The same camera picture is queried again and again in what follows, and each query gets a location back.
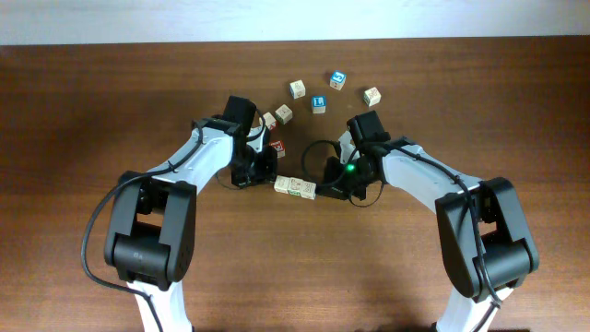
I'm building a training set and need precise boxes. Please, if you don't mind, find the blue-sided wooden block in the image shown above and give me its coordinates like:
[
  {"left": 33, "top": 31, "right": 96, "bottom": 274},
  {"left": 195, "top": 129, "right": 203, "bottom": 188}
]
[{"left": 274, "top": 175, "right": 290, "bottom": 194}]

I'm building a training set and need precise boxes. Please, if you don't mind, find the K wooden block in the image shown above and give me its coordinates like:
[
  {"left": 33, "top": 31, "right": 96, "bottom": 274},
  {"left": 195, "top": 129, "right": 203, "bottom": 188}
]
[{"left": 300, "top": 181, "right": 316, "bottom": 200}]

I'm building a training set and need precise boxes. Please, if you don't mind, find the green V wooden block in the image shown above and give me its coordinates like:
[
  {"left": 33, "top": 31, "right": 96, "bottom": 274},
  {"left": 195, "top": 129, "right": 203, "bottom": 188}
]
[{"left": 288, "top": 177, "right": 303, "bottom": 196}]

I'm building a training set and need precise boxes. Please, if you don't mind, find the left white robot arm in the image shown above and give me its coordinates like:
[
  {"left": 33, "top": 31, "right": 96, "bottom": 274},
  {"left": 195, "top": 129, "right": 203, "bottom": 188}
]
[{"left": 104, "top": 118, "right": 277, "bottom": 331}]

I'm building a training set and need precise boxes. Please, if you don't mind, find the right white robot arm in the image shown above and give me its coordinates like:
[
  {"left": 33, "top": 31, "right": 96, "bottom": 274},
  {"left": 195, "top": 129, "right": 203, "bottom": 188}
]
[{"left": 318, "top": 137, "right": 540, "bottom": 331}]

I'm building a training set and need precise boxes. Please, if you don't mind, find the red E wooden block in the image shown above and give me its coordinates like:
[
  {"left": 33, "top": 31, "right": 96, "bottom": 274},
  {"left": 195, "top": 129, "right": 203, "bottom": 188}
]
[{"left": 270, "top": 140, "right": 286, "bottom": 159}]

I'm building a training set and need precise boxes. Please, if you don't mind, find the red A wooden block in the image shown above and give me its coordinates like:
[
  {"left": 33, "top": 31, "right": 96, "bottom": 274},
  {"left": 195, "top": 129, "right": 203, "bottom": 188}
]
[{"left": 263, "top": 113, "right": 277, "bottom": 131}]

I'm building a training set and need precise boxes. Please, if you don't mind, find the green-edged wooden block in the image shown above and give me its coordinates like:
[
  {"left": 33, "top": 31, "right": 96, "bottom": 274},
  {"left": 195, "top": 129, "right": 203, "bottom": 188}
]
[{"left": 275, "top": 104, "right": 293, "bottom": 125}]

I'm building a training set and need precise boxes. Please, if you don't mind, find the blue L wooden block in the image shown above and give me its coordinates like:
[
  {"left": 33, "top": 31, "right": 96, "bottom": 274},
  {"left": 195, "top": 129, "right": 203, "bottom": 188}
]
[{"left": 312, "top": 96, "right": 326, "bottom": 114}]

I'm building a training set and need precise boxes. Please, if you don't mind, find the plain picture wooden block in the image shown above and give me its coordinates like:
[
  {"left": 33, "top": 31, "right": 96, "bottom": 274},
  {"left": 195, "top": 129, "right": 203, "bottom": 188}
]
[{"left": 363, "top": 87, "right": 382, "bottom": 107}]

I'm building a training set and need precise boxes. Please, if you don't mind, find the blue D wooden block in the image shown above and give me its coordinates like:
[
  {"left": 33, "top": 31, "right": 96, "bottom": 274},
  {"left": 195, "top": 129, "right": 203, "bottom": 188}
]
[{"left": 289, "top": 80, "right": 306, "bottom": 99}]

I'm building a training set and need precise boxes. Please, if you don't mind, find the blue 5 wooden block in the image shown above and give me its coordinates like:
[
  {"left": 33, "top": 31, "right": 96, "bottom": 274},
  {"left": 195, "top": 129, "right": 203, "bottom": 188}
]
[{"left": 329, "top": 71, "right": 347, "bottom": 90}]

